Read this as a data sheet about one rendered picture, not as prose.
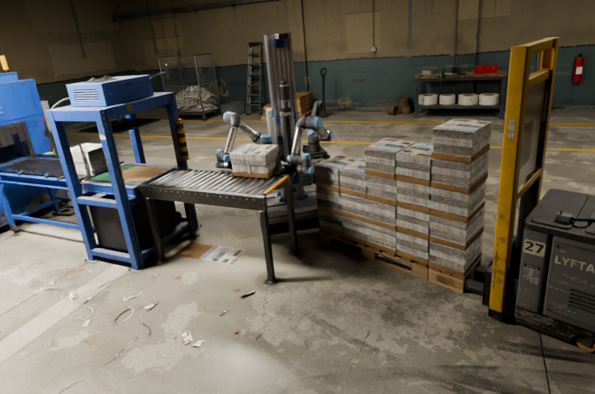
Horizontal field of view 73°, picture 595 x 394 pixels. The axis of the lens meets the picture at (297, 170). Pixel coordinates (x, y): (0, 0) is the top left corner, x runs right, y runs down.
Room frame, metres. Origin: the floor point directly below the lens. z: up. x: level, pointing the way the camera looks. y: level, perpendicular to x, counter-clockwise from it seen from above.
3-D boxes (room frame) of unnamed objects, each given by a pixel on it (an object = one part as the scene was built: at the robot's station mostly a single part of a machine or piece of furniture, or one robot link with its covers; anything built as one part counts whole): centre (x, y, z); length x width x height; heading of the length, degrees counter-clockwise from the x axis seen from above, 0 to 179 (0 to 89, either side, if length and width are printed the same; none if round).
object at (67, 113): (3.97, 1.70, 1.50); 0.94 x 0.68 x 0.10; 155
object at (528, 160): (2.56, -1.55, 1.27); 0.57 x 0.01 x 0.65; 136
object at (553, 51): (2.81, -1.77, 0.97); 0.09 x 0.09 x 1.75; 46
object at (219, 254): (3.55, 0.81, 0.00); 0.37 x 0.28 x 0.01; 65
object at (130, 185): (3.97, 1.70, 0.75); 0.70 x 0.65 x 0.10; 65
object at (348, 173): (3.38, -0.71, 0.42); 1.17 x 0.39 x 0.83; 46
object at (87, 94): (3.97, 1.70, 1.65); 0.60 x 0.45 x 0.20; 155
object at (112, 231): (3.97, 1.70, 0.38); 0.94 x 0.69 x 0.63; 155
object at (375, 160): (3.29, -0.80, 0.95); 0.38 x 0.29 x 0.23; 137
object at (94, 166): (4.21, 2.22, 0.93); 0.38 x 0.30 x 0.26; 65
